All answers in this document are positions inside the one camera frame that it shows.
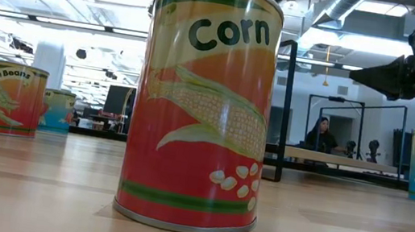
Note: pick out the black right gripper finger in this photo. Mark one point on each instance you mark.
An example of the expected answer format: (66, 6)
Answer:
(384, 73)
(352, 75)

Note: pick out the green beans label tin can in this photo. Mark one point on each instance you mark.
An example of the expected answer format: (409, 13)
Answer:
(13, 105)

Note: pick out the yellow hanging pendant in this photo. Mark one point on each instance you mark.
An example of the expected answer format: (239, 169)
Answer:
(325, 81)

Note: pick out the black metal workstation frame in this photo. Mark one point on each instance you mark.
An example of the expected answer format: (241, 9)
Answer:
(336, 99)

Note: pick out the black computer monitor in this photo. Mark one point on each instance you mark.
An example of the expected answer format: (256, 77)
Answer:
(399, 147)
(118, 99)

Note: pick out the corn label tin can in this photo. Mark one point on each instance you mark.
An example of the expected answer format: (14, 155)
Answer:
(197, 131)

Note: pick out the black aluminium table frame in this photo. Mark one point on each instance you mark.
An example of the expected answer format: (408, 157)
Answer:
(346, 174)

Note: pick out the small black robot arm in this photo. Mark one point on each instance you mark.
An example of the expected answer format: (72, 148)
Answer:
(350, 148)
(373, 149)

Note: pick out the person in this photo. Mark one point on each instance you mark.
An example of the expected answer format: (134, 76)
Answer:
(324, 140)

